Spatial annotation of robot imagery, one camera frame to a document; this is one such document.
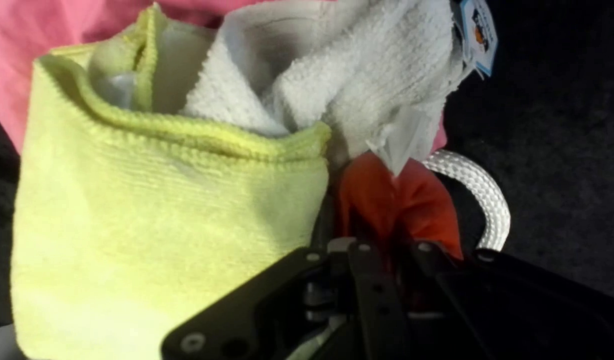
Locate red plush radish toy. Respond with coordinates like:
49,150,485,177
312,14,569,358
336,151,465,259

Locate white terry towel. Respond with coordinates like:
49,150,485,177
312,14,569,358
185,0,465,171

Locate yellow microfiber cloth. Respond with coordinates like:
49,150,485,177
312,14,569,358
12,41,330,360

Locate pink cloth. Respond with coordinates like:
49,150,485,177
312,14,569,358
0,0,260,147

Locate white toy label tag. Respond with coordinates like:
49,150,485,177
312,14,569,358
455,0,498,78

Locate white rope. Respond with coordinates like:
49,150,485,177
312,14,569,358
421,147,515,254

